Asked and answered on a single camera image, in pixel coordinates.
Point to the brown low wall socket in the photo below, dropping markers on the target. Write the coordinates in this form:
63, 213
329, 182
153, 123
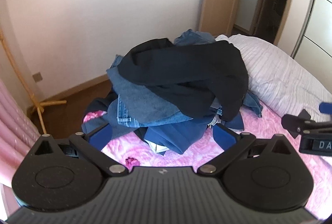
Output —
37, 77

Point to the navy blue garment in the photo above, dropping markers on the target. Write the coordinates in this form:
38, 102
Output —
176, 135

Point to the small blue denim jeans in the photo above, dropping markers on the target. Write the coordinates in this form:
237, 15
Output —
193, 37

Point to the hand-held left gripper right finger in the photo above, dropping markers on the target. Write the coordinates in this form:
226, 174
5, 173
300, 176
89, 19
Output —
224, 135

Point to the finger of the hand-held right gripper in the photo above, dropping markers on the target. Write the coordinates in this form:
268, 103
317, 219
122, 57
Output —
326, 107
295, 120

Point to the pink floral blanket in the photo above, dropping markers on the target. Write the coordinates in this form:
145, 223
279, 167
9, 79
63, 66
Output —
181, 159

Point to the large blue denim jeans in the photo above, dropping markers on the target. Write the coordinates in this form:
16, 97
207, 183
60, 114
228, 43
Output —
145, 107

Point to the black pants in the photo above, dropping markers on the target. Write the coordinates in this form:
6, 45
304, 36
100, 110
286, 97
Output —
186, 73

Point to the dark navy cloth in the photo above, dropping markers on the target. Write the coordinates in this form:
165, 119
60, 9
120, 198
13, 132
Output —
96, 106

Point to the wooden coat rack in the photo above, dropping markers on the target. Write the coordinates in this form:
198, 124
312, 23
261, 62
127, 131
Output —
53, 103

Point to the faded blue denim jeans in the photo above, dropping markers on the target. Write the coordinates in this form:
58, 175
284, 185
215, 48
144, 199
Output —
254, 103

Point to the white sliding wardrobe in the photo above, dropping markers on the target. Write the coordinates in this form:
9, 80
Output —
319, 19

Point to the striped white cloth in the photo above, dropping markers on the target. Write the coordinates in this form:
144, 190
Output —
214, 120

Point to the pink curtain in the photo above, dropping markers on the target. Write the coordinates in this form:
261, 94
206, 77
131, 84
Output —
13, 130

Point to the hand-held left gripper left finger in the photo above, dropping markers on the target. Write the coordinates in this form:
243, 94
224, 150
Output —
99, 135

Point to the white striped pillow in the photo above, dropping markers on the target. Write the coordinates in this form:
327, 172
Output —
280, 71

